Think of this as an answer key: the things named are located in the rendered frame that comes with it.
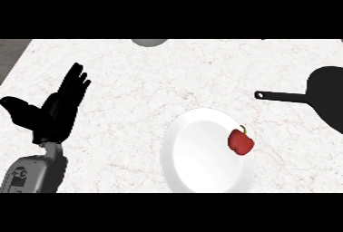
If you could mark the black frying pan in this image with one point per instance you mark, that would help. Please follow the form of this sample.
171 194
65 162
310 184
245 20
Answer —
328 96

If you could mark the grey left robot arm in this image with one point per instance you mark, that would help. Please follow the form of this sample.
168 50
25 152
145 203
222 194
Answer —
32 173

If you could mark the red bell pepper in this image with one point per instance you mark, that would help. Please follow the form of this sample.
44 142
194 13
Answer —
239 143

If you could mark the grey round object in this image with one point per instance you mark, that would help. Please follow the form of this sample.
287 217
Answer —
149 42

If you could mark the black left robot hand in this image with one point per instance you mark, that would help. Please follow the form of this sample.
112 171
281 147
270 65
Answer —
55 113

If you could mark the white plate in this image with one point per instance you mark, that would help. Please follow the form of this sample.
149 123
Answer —
201 157

